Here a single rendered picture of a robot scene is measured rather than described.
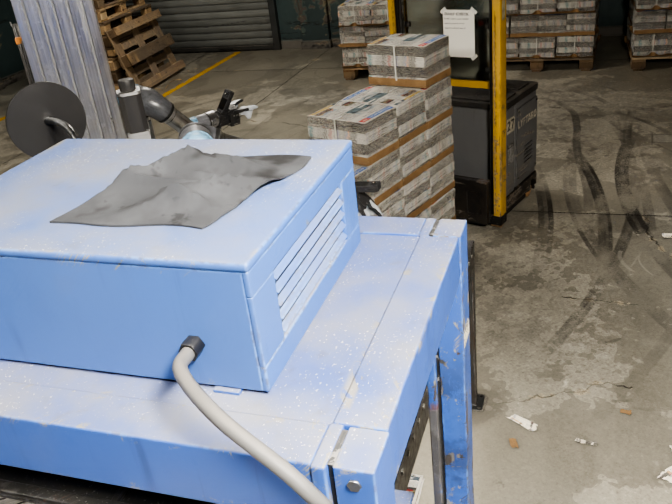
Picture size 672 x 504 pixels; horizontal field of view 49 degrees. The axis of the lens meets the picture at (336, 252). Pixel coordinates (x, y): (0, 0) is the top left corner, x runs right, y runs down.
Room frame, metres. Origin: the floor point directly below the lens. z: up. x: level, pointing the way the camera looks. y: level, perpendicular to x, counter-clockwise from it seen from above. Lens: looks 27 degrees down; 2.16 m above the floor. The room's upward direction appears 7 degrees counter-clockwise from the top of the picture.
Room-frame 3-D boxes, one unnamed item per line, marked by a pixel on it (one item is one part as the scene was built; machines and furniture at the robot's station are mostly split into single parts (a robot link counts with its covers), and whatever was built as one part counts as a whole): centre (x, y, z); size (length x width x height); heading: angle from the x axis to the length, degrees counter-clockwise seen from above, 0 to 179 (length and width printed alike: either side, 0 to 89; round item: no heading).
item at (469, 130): (4.75, -1.05, 0.40); 0.69 x 0.55 x 0.80; 51
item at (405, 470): (1.97, -0.29, 0.74); 1.34 x 0.05 x 0.12; 159
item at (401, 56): (4.13, -0.54, 0.65); 0.39 x 0.30 x 1.29; 51
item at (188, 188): (1.07, 0.21, 1.78); 0.32 x 0.28 x 0.05; 69
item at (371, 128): (3.68, -0.16, 0.95); 0.38 x 0.29 x 0.23; 49
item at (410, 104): (3.90, -0.35, 0.95); 0.38 x 0.29 x 0.23; 51
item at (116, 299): (1.11, 0.31, 1.65); 0.60 x 0.45 x 0.20; 69
